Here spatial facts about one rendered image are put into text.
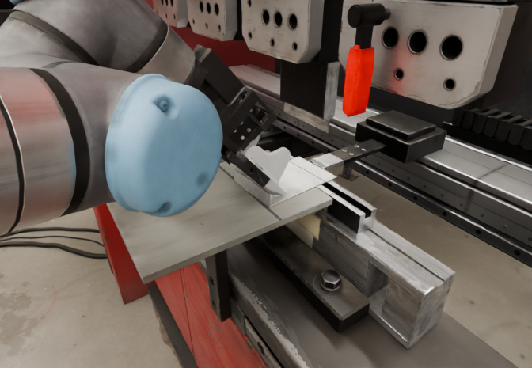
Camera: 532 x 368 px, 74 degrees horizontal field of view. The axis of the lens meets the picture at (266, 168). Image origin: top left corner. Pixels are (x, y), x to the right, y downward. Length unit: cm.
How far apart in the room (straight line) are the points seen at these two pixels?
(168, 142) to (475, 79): 23
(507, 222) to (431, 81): 37
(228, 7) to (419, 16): 34
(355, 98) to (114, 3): 22
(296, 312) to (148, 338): 117
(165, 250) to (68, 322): 140
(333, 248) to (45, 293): 162
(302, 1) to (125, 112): 30
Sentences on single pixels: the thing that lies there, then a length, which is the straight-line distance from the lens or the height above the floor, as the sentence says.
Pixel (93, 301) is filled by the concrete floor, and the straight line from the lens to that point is 184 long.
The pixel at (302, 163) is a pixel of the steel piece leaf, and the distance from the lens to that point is 58.
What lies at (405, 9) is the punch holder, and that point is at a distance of 34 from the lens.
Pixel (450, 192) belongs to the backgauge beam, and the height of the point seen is 94.
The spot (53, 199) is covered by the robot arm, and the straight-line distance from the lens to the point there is 18.
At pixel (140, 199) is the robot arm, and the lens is 18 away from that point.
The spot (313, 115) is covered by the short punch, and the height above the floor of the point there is 110.
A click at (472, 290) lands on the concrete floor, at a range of 196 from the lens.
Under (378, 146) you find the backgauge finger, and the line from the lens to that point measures 65.
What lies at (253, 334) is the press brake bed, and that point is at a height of 81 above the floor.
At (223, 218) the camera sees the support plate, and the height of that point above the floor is 100.
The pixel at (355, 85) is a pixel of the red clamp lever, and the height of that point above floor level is 118.
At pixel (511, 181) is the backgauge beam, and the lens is 68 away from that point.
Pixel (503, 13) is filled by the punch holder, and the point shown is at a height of 125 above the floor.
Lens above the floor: 127
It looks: 29 degrees down
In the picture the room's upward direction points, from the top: straight up
